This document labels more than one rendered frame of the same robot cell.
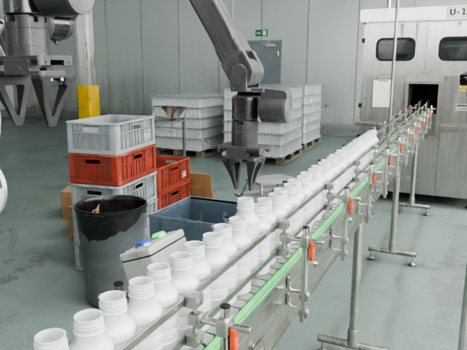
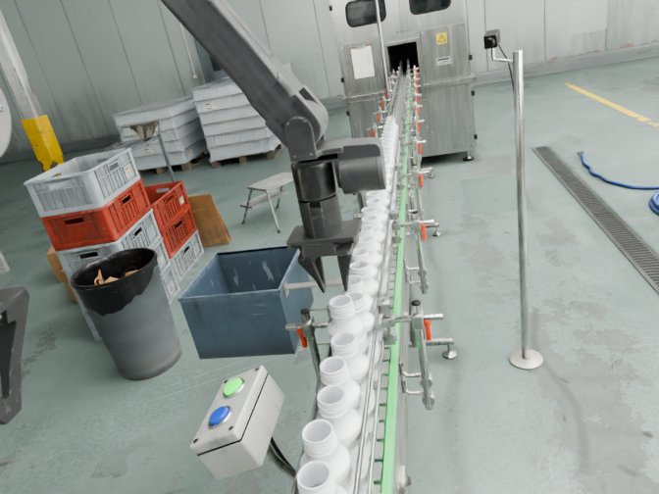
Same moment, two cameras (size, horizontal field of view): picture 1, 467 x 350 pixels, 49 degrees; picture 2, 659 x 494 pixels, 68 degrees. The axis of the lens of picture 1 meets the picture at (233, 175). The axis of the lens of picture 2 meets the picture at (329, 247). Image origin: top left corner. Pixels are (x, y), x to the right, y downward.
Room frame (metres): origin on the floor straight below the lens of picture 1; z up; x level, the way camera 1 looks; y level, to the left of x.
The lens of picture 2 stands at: (0.44, 0.10, 1.57)
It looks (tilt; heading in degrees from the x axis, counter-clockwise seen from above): 23 degrees down; 349
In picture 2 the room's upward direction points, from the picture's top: 11 degrees counter-clockwise
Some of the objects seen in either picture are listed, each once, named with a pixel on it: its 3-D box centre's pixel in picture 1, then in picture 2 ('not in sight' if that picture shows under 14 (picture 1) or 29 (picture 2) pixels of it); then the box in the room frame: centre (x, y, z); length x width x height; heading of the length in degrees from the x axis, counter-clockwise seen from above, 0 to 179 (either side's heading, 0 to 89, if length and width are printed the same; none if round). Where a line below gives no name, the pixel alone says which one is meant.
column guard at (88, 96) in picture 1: (89, 110); (45, 146); (11.10, 3.13, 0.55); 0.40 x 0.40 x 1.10; 66
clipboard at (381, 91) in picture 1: (382, 92); (362, 62); (5.63, -1.63, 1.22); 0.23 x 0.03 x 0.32; 66
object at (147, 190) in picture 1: (116, 191); (113, 243); (3.77, 0.89, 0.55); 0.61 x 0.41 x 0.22; 163
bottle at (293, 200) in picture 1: (289, 213); (370, 273); (1.36, -0.16, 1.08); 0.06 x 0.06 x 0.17
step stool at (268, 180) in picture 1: (265, 196); (273, 199); (5.00, -0.33, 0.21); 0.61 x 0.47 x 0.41; 29
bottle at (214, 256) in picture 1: (212, 275); (342, 443); (0.93, 0.04, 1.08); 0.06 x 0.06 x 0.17
